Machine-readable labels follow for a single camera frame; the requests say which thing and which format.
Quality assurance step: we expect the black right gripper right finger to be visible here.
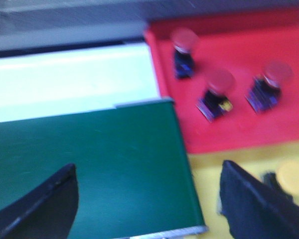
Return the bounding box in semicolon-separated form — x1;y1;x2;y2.
219;160;299;239

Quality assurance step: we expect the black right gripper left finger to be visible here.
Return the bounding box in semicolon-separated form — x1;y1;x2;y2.
0;163;79;239

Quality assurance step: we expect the yellow mushroom push button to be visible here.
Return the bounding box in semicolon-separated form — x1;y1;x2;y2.
261;159;299;200

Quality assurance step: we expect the red mushroom push button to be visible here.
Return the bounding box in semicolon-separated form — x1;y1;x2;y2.
196;69;235;122
245;60;294;114
170;27;199;79

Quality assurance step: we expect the yellow plastic tray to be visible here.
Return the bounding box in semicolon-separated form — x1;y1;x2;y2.
188;141;299;239

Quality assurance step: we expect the green conveyor belt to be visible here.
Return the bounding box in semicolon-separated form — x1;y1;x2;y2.
0;99;206;239

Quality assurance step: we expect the red plastic tray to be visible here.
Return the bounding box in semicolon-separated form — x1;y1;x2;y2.
145;8;299;153

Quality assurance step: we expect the grey stone slab right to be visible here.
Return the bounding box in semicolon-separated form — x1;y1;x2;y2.
0;0;299;35

